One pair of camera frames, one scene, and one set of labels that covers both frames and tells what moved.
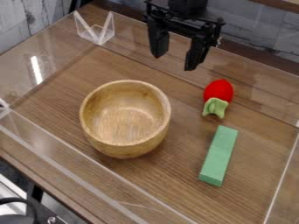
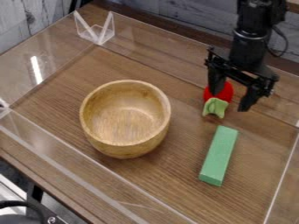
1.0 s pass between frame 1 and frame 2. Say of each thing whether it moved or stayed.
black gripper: moved
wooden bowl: stayed
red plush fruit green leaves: stayed
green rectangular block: stayed
